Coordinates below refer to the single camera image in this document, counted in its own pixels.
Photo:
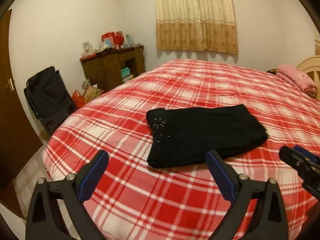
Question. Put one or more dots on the pink folded blanket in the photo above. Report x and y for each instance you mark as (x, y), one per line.
(296, 77)

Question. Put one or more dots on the red gift bag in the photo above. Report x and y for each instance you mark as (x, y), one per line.
(113, 39)

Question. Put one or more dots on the dark brown wooden desk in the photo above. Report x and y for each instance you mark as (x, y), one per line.
(104, 69)

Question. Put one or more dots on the teal box in desk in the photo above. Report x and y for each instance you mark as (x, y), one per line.
(125, 72)

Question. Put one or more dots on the black folded chair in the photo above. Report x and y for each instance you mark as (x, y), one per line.
(49, 99)

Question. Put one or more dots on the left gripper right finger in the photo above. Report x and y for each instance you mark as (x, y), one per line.
(269, 220)

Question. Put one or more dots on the red bag on floor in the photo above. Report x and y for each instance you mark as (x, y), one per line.
(78, 99)

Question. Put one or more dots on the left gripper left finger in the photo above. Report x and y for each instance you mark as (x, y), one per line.
(45, 220)

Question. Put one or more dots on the floral bag on floor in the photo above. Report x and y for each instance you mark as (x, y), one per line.
(90, 92)

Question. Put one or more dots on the brown wooden door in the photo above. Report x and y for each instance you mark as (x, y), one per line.
(19, 142)

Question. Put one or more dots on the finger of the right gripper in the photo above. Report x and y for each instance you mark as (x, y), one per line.
(307, 169)
(307, 154)

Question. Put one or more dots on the black pants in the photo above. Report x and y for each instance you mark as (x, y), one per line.
(182, 137)

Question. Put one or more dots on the beige patterned curtain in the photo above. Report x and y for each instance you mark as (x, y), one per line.
(196, 25)

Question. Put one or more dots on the cream wooden headboard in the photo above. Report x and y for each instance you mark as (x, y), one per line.
(311, 67)

